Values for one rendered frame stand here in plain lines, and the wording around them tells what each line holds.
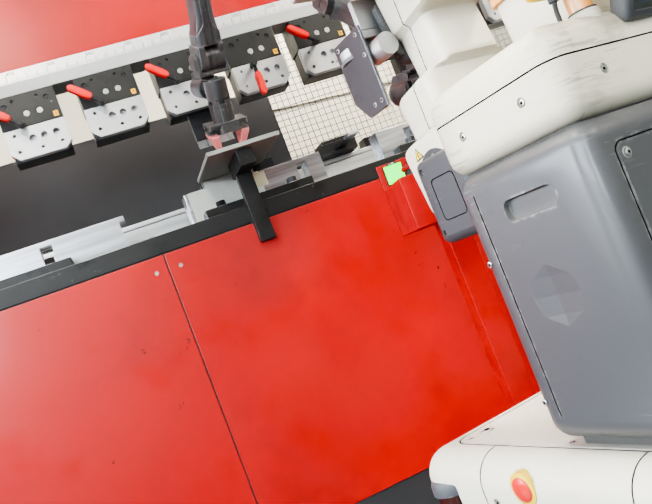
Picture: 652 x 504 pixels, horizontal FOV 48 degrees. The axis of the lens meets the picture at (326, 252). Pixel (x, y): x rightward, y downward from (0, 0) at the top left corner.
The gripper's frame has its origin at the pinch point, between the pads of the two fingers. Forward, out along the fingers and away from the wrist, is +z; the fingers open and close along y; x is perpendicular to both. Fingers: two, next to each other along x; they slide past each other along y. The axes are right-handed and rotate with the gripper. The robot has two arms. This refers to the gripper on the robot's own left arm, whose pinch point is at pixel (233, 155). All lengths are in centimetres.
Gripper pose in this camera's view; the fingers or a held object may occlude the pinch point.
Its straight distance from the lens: 189.8
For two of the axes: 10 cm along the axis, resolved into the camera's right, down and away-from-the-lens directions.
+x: 3.9, 2.9, -8.7
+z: 2.0, 9.0, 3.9
